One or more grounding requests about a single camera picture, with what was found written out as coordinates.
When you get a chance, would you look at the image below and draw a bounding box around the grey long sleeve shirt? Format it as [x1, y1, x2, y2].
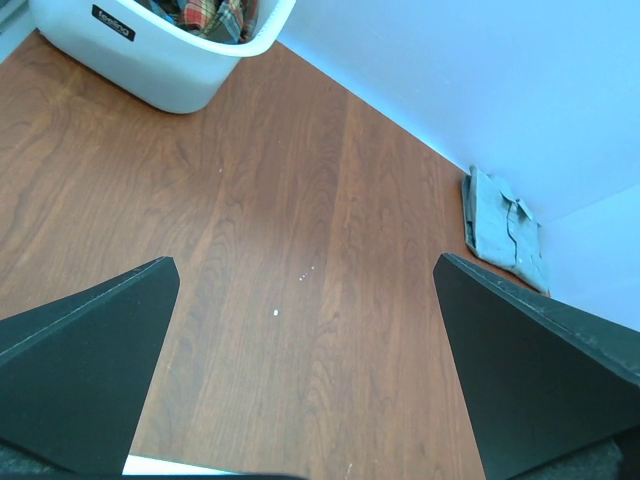
[461, 165, 550, 294]

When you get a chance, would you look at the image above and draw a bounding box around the white plastic laundry basket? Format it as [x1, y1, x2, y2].
[29, 1, 295, 114]

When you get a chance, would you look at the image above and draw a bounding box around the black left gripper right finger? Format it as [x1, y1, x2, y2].
[433, 253, 639, 479]

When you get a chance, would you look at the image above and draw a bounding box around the plaid long sleeve shirt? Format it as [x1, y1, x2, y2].
[139, 0, 260, 44]

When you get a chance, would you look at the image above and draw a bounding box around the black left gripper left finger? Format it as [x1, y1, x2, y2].
[1, 257, 180, 474]

